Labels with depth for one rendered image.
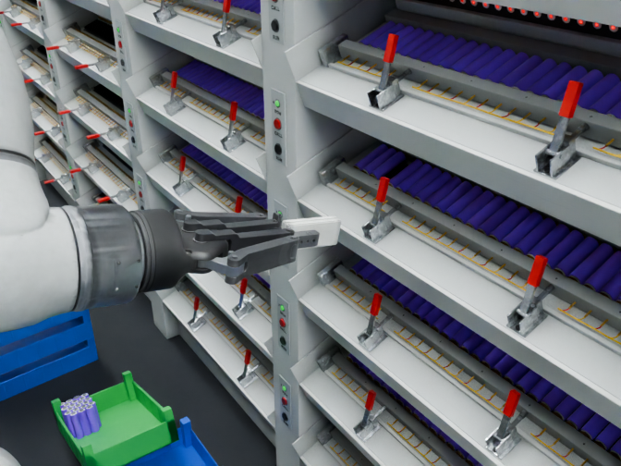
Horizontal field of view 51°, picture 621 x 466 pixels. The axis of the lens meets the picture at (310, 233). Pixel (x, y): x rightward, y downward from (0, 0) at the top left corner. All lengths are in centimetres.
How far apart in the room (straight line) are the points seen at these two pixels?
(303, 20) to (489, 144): 37
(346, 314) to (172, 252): 58
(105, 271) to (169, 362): 137
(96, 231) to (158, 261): 6
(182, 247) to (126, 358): 139
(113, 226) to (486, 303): 47
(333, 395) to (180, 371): 71
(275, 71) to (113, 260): 57
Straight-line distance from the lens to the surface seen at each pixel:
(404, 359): 103
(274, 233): 66
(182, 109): 151
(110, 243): 56
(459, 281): 87
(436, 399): 98
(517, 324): 81
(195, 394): 180
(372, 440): 119
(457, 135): 79
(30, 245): 54
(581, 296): 80
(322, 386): 128
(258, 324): 144
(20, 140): 58
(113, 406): 181
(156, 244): 58
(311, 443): 143
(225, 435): 169
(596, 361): 78
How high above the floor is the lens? 120
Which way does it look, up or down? 28 degrees down
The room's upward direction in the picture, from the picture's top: straight up
